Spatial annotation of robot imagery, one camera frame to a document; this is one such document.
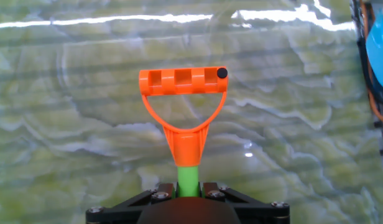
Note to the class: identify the green marble pattern mat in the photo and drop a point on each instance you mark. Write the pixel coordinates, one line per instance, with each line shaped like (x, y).
(85, 109)

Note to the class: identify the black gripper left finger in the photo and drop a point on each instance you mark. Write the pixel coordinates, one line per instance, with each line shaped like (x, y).
(129, 211)

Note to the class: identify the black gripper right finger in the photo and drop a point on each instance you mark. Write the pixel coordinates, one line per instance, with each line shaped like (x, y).
(250, 211)

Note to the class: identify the orange green toy shovel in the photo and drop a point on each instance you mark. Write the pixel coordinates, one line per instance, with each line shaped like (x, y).
(186, 146)

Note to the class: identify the blue plastic object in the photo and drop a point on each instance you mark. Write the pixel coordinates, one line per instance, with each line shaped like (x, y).
(379, 53)

